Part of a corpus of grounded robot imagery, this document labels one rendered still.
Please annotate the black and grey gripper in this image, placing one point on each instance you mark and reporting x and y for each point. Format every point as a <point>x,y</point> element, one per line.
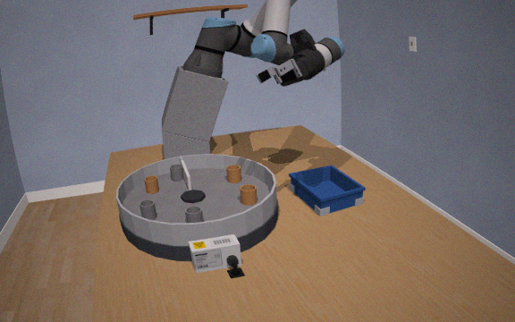
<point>310,58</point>

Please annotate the grey metal bushing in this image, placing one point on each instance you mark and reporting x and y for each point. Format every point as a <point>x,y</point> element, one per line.
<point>148,209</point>
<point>197,217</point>
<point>176,172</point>

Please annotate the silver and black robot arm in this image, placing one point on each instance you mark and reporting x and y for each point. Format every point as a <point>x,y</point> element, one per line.
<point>219,35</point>

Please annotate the blue open crate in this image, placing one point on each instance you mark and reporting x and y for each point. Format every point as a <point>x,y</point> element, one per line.
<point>338,190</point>

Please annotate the bronze bushing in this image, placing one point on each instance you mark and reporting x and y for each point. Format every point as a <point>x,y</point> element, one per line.
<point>151,186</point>
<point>233,173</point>
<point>248,195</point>

